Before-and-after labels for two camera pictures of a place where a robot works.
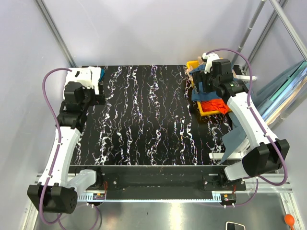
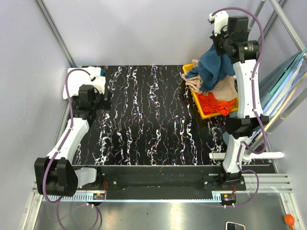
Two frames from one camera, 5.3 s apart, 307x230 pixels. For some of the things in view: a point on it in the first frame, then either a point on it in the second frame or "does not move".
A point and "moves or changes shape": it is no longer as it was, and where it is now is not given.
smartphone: x=232 y=225 does not move
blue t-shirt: x=201 y=95 moves or changes shape
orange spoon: x=289 y=220 does not move
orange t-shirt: x=217 y=105 does not move
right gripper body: x=209 y=82 to x=220 y=42
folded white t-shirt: x=87 y=76 does not move
